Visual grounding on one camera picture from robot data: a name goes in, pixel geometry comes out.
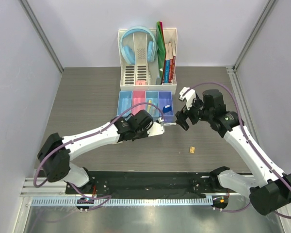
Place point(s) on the pastel four-compartment organizer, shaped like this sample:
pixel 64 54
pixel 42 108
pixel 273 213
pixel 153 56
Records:
pixel 129 98

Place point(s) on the brown capped white marker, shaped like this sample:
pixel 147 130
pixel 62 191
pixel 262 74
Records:
pixel 169 124

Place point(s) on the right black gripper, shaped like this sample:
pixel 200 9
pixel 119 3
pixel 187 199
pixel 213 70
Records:
pixel 183 114

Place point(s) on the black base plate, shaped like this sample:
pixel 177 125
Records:
pixel 152 185

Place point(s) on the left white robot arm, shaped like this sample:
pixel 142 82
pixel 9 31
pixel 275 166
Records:
pixel 57 153

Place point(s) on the blue correction tape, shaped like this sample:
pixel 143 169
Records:
pixel 166 109

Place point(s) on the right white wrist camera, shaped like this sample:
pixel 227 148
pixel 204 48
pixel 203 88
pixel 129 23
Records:
pixel 187 95

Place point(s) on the aluminium frame rail right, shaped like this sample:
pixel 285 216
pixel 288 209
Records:
pixel 241 71

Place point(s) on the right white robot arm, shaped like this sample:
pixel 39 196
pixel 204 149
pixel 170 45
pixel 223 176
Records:
pixel 270 187

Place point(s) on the white cable duct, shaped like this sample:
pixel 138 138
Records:
pixel 79 201

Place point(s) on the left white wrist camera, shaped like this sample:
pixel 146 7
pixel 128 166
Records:
pixel 157 128

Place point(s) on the pink sticky note block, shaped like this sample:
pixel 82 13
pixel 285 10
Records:
pixel 141 82

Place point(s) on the aluminium frame rail left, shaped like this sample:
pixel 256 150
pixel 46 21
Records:
pixel 40 32

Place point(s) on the green folder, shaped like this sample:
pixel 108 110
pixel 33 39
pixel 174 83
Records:
pixel 161 51

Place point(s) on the blue headphones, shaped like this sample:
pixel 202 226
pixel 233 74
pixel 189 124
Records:
pixel 144 42

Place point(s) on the yellow highlighter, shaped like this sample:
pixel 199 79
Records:
pixel 151 109

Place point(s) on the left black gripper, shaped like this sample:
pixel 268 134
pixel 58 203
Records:
pixel 145 135

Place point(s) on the aluminium frame rail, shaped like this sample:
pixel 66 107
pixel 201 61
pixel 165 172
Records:
pixel 241 71
pixel 40 32

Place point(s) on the white desktop file rack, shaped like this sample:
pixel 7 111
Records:
pixel 142 70

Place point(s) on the small yellow eraser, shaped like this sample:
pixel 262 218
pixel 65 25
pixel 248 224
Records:
pixel 192 150

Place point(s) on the red books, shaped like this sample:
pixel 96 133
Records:
pixel 170 59

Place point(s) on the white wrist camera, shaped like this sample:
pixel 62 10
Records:
pixel 187 95
pixel 157 128

